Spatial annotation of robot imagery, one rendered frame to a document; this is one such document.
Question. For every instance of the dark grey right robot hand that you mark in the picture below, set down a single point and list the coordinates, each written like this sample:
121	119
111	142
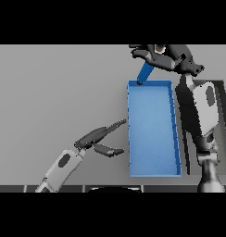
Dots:
167	60

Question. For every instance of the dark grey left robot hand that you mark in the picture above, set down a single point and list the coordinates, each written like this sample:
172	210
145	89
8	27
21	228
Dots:
93	137

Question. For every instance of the blue pipe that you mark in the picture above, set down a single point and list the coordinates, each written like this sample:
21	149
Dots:
145	72

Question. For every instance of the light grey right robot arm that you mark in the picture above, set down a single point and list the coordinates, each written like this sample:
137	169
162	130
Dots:
201	123

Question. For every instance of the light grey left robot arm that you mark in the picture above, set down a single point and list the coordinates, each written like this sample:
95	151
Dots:
59	171

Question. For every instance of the blue bin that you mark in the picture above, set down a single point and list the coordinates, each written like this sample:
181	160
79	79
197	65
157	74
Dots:
152	129

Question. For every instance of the dark grey bin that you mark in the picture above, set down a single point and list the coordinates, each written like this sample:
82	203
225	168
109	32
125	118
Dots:
223	123

